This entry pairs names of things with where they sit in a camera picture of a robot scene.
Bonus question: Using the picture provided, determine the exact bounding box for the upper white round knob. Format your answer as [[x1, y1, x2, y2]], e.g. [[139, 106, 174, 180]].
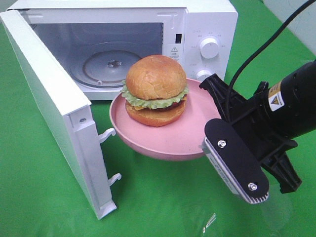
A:
[[199, 37, 219, 59]]

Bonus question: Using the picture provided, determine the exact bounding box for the white microwave oven body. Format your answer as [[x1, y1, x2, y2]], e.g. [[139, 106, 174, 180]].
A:
[[5, 0, 238, 100]]

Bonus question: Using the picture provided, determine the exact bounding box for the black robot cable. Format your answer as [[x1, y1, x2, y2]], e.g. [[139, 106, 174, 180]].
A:
[[226, 0, 316, 121]]

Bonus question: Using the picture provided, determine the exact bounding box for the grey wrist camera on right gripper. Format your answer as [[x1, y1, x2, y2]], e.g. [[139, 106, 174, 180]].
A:
[[201, 118, 269, 204]]

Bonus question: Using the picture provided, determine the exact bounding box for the white microwave door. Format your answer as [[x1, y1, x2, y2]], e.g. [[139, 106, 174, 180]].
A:
[[0, 10, 121, 219]]

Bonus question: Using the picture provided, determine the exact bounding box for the white warning label with QR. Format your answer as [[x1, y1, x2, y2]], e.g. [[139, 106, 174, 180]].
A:
[[167, 44, 182, 62]]

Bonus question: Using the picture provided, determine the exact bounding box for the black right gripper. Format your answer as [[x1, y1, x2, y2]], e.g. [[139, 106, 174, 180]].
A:
[[199, 74, 302, 194]]

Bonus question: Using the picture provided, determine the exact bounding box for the lower white round knob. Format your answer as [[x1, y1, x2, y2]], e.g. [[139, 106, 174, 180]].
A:
[[196, 69, 214, 81]]

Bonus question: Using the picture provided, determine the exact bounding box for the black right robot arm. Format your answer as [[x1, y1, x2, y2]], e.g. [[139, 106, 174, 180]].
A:
[[200, 62, 316, 198]]

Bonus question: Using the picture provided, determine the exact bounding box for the white round knob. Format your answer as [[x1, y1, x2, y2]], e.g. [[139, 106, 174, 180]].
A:
[[196, 69, 214, 81], [199, 37, 219, 59]]

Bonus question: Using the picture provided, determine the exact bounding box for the pink round plate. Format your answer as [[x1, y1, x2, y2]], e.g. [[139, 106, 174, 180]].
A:
[[109, 79, 220, 161]]

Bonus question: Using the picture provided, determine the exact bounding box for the burger with lettuce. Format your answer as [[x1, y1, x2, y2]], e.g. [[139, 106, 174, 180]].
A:
[[121, 55, 189, 127]]

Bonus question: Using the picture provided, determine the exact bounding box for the glass microwave turntable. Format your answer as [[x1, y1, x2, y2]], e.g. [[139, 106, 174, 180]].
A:
[[68, 41, 141, 88]]

